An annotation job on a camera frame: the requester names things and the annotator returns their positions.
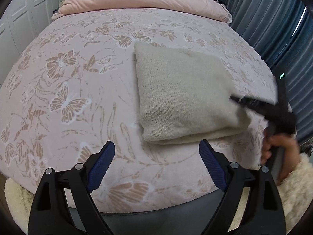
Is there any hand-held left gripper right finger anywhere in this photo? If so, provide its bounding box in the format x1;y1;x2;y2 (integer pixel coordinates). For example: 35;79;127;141
199;139;286;235

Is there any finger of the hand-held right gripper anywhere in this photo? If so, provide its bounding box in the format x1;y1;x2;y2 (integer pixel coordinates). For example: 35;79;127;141
230;96;277;117

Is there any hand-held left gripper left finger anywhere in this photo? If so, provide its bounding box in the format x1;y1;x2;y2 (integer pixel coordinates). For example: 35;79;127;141
27;141;116;235

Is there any beige sweater with black hearts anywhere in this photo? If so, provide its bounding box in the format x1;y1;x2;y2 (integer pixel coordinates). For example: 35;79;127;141
134;41;250;145

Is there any person's right forearm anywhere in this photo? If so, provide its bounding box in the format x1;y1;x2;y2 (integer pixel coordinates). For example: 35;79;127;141
276;153;313;230

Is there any person's right hand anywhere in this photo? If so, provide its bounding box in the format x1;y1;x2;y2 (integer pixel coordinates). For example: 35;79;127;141
260;135;301;186

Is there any blue curtain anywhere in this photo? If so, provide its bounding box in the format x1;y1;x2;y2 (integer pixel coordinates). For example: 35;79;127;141
224;0;313;147

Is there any pink floral bedspread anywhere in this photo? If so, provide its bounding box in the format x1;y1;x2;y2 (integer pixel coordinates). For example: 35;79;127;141
0;7;294;213

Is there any cream fluffy cloth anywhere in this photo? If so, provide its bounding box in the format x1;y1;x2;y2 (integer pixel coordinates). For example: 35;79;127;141
5;177;35;228

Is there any pink duvet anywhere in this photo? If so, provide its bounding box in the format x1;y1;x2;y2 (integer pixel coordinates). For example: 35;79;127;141
51;0;232;24

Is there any white wardrobe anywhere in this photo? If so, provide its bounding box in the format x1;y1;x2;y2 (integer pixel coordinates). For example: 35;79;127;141
0;0;66;61

